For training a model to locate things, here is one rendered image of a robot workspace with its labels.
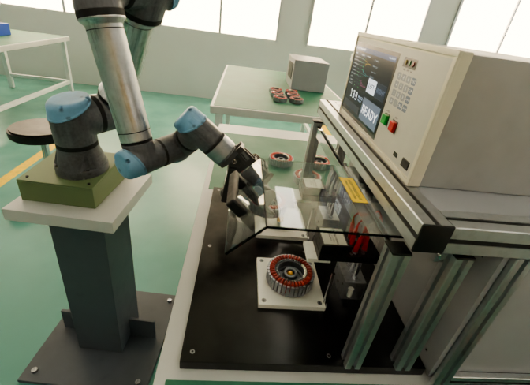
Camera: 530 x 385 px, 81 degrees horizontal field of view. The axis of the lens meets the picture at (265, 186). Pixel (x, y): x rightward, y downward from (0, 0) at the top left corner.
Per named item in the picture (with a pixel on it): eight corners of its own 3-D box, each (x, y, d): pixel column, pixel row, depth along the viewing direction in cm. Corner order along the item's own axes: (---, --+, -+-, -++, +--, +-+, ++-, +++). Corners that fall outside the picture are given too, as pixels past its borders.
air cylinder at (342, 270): (339, 298, 73) (345, 282, 71) (332, 275, 80) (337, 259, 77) (360, 300, 74) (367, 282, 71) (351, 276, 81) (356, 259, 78)
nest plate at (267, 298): (258, 308, 68) (258, 304, 68) (256, 260, 81) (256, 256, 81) (324, 311, 70) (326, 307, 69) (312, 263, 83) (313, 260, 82)
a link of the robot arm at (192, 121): (181, 113, 84) (197, 98, 78) (211, 141, 88) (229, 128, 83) (166, 131, 79) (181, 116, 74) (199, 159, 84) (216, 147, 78)
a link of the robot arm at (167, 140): (143, 147, 86) (160, 131, 78) (175, 136, 94) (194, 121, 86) (158, 173, 87) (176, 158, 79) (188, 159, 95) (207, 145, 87)
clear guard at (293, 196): (224, 255, 47) (226, 222, 44) (231, 180, 68) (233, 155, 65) (427, 267, 51) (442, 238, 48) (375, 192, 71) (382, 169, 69)
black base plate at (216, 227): (179, 368, 57) (179, 361, 56) (213, 192, 113) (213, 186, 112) (422, 375, 62) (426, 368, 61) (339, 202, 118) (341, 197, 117)
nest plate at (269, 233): (255, 237, 89) (255, 234, 89) (254, 209, 102) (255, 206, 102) (307, 241, 91) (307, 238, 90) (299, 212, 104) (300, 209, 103)
